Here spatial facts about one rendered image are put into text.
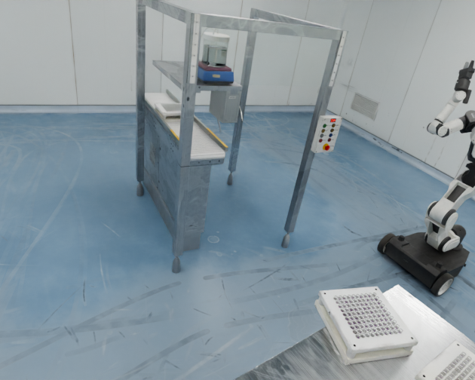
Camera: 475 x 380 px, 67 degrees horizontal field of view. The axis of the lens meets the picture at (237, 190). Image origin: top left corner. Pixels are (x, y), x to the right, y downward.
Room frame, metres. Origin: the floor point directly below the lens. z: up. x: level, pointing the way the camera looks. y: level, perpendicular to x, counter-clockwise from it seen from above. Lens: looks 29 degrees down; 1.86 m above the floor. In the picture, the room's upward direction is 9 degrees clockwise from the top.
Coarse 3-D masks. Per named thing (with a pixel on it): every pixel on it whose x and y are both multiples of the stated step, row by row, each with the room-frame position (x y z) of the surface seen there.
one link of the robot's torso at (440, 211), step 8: (456, 176) 2.55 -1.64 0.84; (456, 184) 2.50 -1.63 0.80; (464, 184) 2.47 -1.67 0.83; (448, 192) 2.46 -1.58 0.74; (456, 192) 2.47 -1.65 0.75; (464, 192) 2.41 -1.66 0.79; (472, 192) 2.40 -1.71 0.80; (440, 200) 2.44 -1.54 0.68; (448, 200) 2.41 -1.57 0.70; (456, 200) 2.39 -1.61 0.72; (464, 200) 2.44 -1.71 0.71; (432, 208) 2.41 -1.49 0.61; (440, 208) 2.38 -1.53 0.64; (448, 208) 2.36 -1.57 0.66; (456, 208) 2.40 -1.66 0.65; (432, 216) 2.39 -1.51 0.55; (440, 216) 2.34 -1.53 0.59; (448, 216) 2.32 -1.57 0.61
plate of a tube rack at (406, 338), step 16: (352, 288) 1.00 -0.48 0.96; (368, 288) 1.02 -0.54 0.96; (336, 304) 0.91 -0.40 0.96; (384, 304) 0.95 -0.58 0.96; (336, 320) 0.84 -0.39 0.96; (352, 320) 0.85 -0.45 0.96; (400, 320) 0.88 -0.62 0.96; (352, 336) 0.78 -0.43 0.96; (384, 336) 0.80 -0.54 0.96; (400, 336) 0.81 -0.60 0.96; (352, 352) 0.73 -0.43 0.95
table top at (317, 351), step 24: (408, 312) 1.00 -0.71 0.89; (432, 312) 1.02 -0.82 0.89; (312, 336) 0.82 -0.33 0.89; (432, 336) 0.90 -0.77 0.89; (456, 336) 0.92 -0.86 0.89; (288, 360) 0.71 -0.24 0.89; (312, 360) 0.73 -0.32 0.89; (336, 360) 0.74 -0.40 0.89; (384, 360) 0.77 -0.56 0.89; (408, 360) 0.78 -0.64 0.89
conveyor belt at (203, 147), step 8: (152, 96) 3.12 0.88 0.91; (160, 96) 3.16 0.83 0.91; (168, 96) 3.20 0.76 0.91; (152, 104) 2.89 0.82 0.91; (176, 128) 2.44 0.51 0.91; (200, 128) 2.51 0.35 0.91; (192, 136) 2.33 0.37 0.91; (200, 136) 2.35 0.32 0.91; (208, 136) 2.38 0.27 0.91; (192, 144) 2.20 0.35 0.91; (200, 144) 2.22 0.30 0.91; (208, 144) 2.24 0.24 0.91; (216, 144) 2.26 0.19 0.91; (192, 152) 2.07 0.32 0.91; (200, 152) 2.08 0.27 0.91; (208, 152) 2.11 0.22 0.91; (216, 152) 2.13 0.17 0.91; (224, 152) 2.16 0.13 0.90; (192, 160) 2.03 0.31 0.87; (200, 160) 2.07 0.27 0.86
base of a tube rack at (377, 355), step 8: (320, 312) 0.92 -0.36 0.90; (328, 320) 0.87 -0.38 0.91; (328, 328) 0.85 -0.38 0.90; (336, 328) 0.85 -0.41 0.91; (336, 336) 0.81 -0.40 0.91; (336, 344) 0.79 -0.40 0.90; (344, 344) 0.79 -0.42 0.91; (344, 352) 0.76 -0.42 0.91; (368, 352) 0.77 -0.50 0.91; (376, 352) 0.78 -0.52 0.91; (384, 352) 0.78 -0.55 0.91; (392, 352) 0.78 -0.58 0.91; (400, 352) 0.79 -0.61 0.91; (408, 352) 0.80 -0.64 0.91; (352, 360) 0.74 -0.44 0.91; (360, 360) 0.74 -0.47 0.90; (368, 360) 0.75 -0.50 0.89
